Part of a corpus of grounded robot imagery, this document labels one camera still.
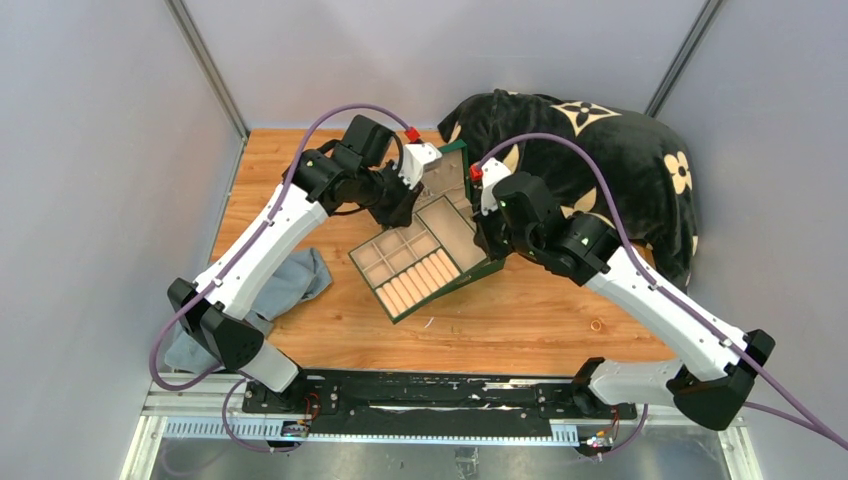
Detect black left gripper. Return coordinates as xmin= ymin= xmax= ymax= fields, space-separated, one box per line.
xmin=357 ymin=160 xmax=425 ymax=230

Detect green jewelry tray insert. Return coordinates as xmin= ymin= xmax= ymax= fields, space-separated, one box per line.
xmin=349 ymin=212 xmax=459 ymax=324

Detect green jewelry box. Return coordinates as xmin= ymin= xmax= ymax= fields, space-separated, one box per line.
xmin=414 ymin=140 xmax=505 ymax=292

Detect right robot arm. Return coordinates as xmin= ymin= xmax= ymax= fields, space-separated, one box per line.
xmin=471 ymin=164 xmax=775 ymax=431

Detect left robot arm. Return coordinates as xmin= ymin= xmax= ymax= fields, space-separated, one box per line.
xmin=167 ymin=115 xmax=442 ymax=413

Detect light blue cloth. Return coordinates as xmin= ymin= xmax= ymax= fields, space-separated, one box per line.
xmin=164 ymin=248 xmax=333 ymax=374

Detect black floral plush blanket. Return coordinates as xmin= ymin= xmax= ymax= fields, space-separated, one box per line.
xmin=437 ymin=89 xmax=699 ymax=292

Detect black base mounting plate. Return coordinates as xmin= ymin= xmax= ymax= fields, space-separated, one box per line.
xmin=241 ymin=369 xmax=637 ymax=438

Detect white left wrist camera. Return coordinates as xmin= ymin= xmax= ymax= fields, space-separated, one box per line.
xmin=397 ymin=142 xmax=443 ymax=190

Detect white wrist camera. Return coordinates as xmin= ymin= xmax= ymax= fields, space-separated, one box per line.
xmin=397 ymin=142 xmax=443 ymax=190
xmin=480 ymin=157 xmax=512 ymax=216

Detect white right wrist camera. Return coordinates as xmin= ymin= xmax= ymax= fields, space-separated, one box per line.
xmin=480 ymin=157 xmax=512 ymax=216

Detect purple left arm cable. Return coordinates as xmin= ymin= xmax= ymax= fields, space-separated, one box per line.
xmin=148 ymin=103 xmax=421 ymax=393

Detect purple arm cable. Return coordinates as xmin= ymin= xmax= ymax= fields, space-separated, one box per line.
xmin=468 ymin=132 xmax=848 ymax=453
xmin=148 ymin=103 xmax=421 ymax=393

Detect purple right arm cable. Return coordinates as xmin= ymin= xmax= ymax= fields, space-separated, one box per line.
xmin=468 ymin=132 xmax=848 ymax=453

